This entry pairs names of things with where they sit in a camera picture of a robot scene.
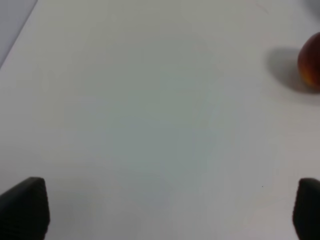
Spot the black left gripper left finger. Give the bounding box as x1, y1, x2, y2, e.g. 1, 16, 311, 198
0, 177, 50, 240

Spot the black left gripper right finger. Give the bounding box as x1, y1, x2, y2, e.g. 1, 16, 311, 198
292, 178, 320, 240

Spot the red apple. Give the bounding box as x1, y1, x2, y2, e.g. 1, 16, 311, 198
297, 32, 320, 91

